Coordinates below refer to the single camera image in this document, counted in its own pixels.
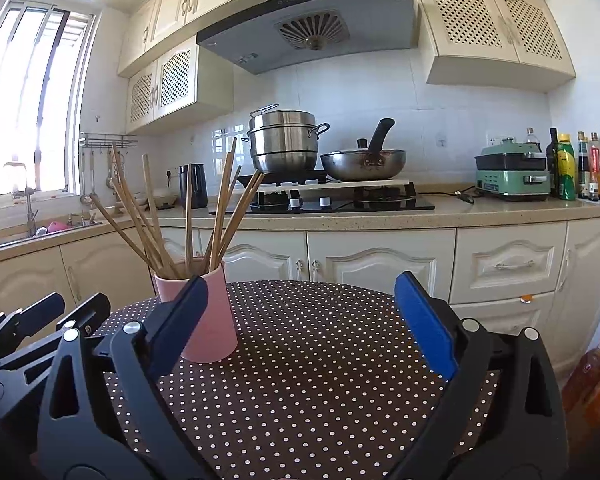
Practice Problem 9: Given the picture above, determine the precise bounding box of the beige stone countertop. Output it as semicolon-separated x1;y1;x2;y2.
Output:
0;195;600;256

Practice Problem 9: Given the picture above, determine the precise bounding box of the steel utensil rail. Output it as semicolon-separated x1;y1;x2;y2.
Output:
79;132;138;150

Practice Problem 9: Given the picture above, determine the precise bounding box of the steel sink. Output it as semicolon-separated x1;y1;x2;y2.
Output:
0;210;103;253

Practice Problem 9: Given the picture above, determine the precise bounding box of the steel frying pan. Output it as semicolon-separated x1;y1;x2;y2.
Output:
320;118;408;182

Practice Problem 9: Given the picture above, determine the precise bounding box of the brown polka dot tablecloth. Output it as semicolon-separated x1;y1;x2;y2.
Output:
87;280;511;480

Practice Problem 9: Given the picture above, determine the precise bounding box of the black gas stove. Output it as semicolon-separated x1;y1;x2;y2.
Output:
209;172;436;216

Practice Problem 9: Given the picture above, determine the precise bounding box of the red capped sauce bottle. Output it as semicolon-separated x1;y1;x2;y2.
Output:
587;132;600;202

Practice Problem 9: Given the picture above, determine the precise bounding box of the kitchen window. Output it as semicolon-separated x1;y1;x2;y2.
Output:
0;0;97;201

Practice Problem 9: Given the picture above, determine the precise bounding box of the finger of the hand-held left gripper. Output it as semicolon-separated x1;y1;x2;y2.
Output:
0;291;67;361
0;293;113;413

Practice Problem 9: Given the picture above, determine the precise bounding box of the steel faucet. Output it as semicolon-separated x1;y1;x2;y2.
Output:
4;161;40;238

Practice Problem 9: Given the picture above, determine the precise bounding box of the dark glass bottle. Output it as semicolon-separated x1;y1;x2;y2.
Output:
546;127;561;198

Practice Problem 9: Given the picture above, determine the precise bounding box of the white board under pan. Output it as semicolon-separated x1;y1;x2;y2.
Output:
275;176;416;193

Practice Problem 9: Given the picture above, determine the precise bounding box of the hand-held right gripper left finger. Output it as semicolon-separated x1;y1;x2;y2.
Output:
36;275;217;480

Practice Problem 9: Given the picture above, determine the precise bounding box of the grey range hood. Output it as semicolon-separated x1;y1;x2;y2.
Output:
196;0;416;76

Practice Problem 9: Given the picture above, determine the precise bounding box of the pink cup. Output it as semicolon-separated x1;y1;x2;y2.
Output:
152;259;239;363

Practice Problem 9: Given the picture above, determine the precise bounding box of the black electric kettle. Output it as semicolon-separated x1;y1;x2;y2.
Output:
178;162;208;210

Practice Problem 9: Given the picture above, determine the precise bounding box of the dark sauce bottle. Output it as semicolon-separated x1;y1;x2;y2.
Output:
576;131;592;200

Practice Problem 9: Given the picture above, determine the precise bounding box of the steel ladle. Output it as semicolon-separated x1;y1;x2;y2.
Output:
79;149;94;207

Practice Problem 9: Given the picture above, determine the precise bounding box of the bunch of wooden chopsticks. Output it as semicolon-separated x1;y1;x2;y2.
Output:
89;136;266;281

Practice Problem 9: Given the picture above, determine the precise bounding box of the yellow green bottle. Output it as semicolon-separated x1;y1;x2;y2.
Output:
556;133;578;202

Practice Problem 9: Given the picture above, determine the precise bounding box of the cream lattice door wall cabinet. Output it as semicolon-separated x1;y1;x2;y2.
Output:
412;0;577;93
125;42;235;136

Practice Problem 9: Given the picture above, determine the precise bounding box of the black power cord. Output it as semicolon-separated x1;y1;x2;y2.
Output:
420;186;481;205

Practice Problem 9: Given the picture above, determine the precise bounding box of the green countertop appliance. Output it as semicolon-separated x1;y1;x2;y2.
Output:
475;137;552;202

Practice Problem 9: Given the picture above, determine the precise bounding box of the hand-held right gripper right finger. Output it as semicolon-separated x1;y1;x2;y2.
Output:
387;270;572;480

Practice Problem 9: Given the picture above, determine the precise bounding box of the steel steamer pot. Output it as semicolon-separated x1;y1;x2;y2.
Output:
246;104;331;175

